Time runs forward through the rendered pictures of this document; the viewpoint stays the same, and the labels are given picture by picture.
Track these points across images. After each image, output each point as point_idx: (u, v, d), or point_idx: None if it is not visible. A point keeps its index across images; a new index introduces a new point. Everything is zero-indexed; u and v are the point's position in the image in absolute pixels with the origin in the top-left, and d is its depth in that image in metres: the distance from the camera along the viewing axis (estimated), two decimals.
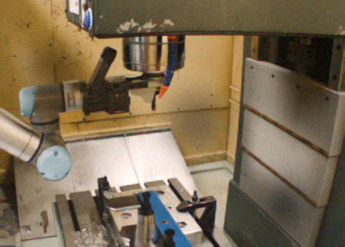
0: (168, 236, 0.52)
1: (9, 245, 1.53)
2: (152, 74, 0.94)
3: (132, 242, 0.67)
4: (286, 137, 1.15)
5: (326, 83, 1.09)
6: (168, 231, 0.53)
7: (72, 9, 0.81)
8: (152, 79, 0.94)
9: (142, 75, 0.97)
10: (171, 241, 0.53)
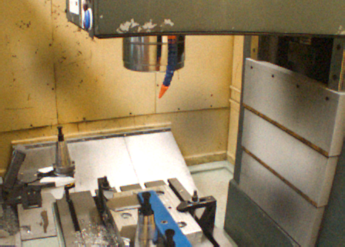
0: (168, 236, 0.52)
1: (9, 245, 1.53)
2: (61, 172, 0.97)
3: (132, 242, 0.67)
4: (286, 137, 1.15)
5: (326, 83, 1.09)
6: (168, 231, 0.53)
7: (72, 9, 0.81)
8: (60, 177, 0.97)
9: (53, 170, 1.00)
10: (171, 241, 0.53)
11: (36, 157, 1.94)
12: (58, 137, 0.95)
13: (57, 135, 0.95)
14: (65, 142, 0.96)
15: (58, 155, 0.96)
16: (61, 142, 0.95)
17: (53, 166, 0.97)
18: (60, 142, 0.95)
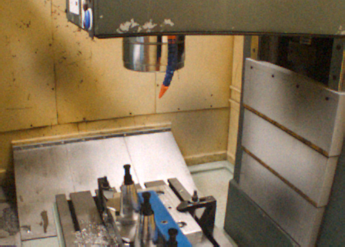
0: (171, 235, 0.52)
1: (9, 245, 1.53)
2: (128, 224, 0.74)
3: (132, 242, 0.67)
4: (286, 137, 1.15)
5: (326, 83, 1.09)
6: (171, 230, 0.52)
7: (72, 9, 0.81)
8: None
9: (116, 219, 0.77)
10: (174, 240, 0.52)
11: (36, 157, 1.94)
12: (125, 179, 0.72)
13: (123, 176, 0.72)
14: (135, 186, 0.73)
15: (125, 202, 0.73)
16: (129, 186, 0.72)
17: (118, 216, 0.74)
18: (128, 187, 0.72)
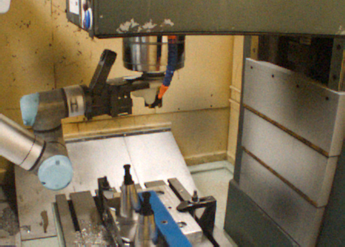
0: None
1: (9, 245, 1.53)
2: (128, 224, 0.74)
3: (132, 242, 0.67)
4: (286, 137, 1.15)
5: (326, 83, 1.09)
6: None
7: (72, 9, 0.81)
8: None
9: (116, 219, 0.77)
10: None
11: None
12: (125, 179, 0.72)
13: (123, 176, 0.72)
14: (135, 186, 0.73)
15: (125, 202, 0.73)
16: (129, 186, 0.72)
17: (118, 216, 0.74)
18: (128, 187, 0.72)
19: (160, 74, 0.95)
